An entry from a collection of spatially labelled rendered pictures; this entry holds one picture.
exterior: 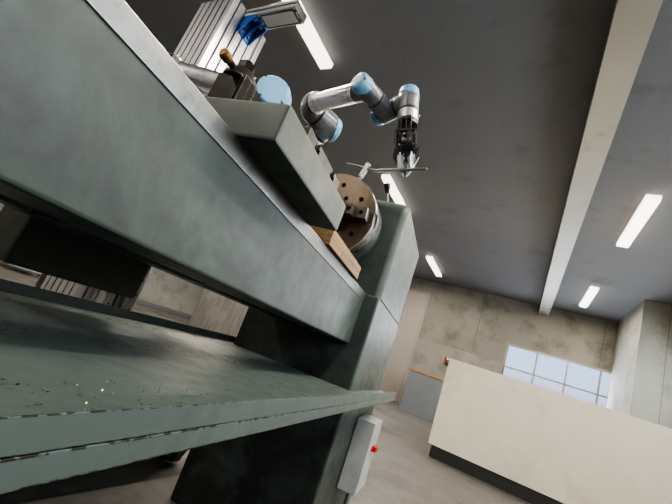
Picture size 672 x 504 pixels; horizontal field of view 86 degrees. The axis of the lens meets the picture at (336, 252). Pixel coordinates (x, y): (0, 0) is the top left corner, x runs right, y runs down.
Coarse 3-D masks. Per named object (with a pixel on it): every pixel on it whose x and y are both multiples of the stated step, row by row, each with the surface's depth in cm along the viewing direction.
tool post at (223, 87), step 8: (216, 80) 79; (224, 80) 78; (232, 80) 78; (240, 80) 77; (248, 80) 78; (216, 88) 78; (224, 88) 77; (232, 88) 77; (240, 88) 76; (248, 88) 78; (208, 96) 78; (216, 96) 77; (224, 96) 76; (232, 96) 76; (240, 96) 77; (248, 96) 80; (256, 96) 81
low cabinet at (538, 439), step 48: (480, 384) 357; (528, 384) 341; (432, 432) 359; (480, 432) 342; (528, 432) 327; (576, 432) 313; (624, 432) 301; (528, 480) 314; (576, 480) 302; (624, 480) 290
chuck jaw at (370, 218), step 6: (348, 204) 119; (354, 204) 119; (348, 210) 118; (354, 210) 120; (360, 210) 119; (366, 210) 118; (342, 216) 122; (348, 216) 120; (354, 216) 119; (360, 216) 118; (366, 216) 119; (372, 216) 122; (366, 222) 121; (372, 222) 122
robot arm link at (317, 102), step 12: (348, 84) 137; (360, 84) 127; (372, 84) 129; (312, 96) 153; (324, 96) 147; (336, 96) 141; (348, 96) 136; (360, 96) 132; (372, 96) 131; (300, 108) 162; (312, 108) 155; (324, 108) 151; (312, 120) 163
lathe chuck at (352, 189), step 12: (348, 180) 129; (360, 180) 128; (348, 192) 127; (360, 192) 126; (372, 192) 125; (360, 204) 124; (372, 204) 123; (348, 228) 122; (360, 228) 121; (372, 228) 121; (348, 240) 121; (360, 240) 120; (372, 240) 126; (360, 252) 126
